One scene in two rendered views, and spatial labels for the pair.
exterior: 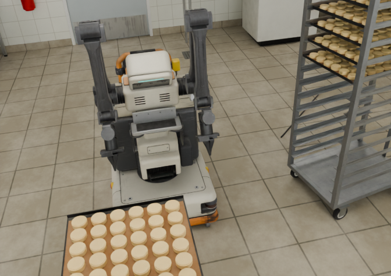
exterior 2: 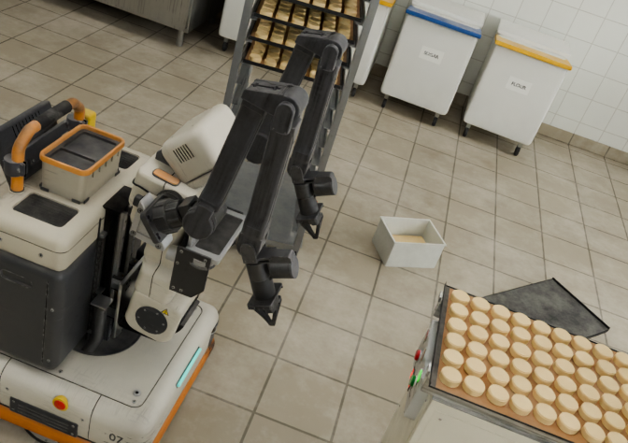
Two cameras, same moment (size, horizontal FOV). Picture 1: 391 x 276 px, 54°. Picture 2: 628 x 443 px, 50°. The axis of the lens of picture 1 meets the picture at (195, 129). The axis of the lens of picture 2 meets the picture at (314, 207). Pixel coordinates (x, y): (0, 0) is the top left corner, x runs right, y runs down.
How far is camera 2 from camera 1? 1.94 m
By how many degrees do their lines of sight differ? 62
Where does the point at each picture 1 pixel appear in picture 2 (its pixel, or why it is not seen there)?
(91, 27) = (304, 99)
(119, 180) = (71, 382)
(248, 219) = (225, 322)
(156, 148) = not seen: hidden behind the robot
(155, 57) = (226, 119)
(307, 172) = not seen: hidden behind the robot
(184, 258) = (542, 325)
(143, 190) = (134, 368)
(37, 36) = not seen: outside the picture
